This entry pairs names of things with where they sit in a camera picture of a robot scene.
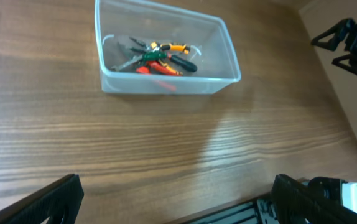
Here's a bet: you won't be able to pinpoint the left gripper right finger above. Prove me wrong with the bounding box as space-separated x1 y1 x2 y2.
271 174 357 224

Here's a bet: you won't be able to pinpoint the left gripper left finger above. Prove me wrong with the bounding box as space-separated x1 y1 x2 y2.
0 174 84 224

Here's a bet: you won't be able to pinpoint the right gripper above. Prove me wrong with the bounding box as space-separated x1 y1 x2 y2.
311 18 357 76

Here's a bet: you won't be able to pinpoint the red black awl screwdriver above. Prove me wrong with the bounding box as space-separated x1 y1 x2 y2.
168 54 198 72

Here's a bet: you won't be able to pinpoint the silver combination wrench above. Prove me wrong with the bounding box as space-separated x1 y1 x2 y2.
111 55 142 72

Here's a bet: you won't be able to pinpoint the red handled cutters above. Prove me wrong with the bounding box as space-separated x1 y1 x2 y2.
118 42 184 91

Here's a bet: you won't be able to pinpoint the orange black needle-nose pliers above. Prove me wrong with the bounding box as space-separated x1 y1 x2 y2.
128 36 192 77

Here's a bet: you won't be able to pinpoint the green handled screwdriver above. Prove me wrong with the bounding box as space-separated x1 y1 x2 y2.
142 51 168 62

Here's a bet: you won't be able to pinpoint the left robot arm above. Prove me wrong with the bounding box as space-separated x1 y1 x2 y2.
0 174 357 224

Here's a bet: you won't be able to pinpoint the clear plastic container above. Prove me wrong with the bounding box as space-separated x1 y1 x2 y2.
95 0 241 95

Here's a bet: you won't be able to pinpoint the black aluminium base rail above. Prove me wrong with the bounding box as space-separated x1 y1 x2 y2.
168 194 279 224

